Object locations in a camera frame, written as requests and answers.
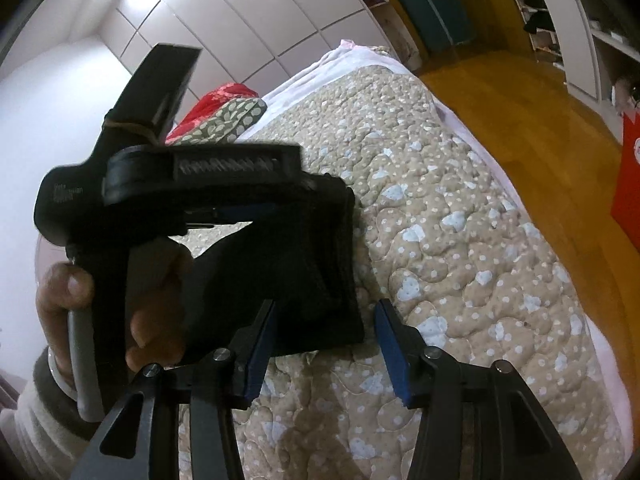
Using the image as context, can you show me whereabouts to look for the red patterned comforter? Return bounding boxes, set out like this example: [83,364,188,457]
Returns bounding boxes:
[165,82,258,144]

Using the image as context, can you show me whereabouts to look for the left forearm grey sleeve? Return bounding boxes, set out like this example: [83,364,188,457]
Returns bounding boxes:
[1,349,99,479]

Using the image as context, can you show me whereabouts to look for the black pants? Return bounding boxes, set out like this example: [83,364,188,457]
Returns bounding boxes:
[182,174,364,363]

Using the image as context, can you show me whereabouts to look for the white wardrobe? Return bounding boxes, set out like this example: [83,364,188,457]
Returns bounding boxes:
[99,0,422,110]

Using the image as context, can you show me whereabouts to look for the beige spotted quilt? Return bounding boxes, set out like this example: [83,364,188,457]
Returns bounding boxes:
[174,65,614,480]

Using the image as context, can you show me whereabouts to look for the red shopping bag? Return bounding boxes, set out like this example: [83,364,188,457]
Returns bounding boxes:
[611,110,640,250]

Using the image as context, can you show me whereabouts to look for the olive spotted pillow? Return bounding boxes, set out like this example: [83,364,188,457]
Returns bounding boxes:
[165,98,267,145]

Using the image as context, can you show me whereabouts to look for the person left hand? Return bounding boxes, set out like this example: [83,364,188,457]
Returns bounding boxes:
[34,244,196,386]

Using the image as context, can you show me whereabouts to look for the white shelf unit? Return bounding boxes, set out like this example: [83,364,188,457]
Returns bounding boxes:
[515,0,639,143]

